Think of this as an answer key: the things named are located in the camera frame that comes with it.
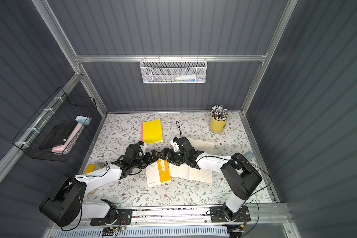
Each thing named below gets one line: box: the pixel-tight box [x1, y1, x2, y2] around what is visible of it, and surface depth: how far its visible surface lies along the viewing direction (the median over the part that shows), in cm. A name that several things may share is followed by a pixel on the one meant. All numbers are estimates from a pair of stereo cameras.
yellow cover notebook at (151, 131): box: [140, 118, 164, 145], surface depth 111 cm
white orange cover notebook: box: [145, 158, 172, 188], surface depth 89 cm
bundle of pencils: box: [210, 104, 230, 121], surface depth 98 cm
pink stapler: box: [51, 122, 84, 153], surface depth 66 cm
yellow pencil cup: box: [209, 114, 229, 134], surface depth 104 cm
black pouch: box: [40, 120, 77, 151], surface depth 69 cm
